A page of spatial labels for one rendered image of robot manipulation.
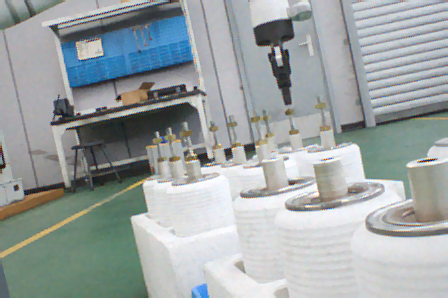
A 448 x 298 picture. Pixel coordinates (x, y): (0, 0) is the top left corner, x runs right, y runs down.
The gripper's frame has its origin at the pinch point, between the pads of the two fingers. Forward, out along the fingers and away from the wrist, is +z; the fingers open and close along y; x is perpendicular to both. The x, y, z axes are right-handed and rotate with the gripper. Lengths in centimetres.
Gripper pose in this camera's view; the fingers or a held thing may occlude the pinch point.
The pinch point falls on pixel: (287, 98)
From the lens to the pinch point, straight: 95.6
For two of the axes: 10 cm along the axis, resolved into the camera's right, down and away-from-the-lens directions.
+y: -1.5, 0.9, -9.9
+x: 9.7, -1.9, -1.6
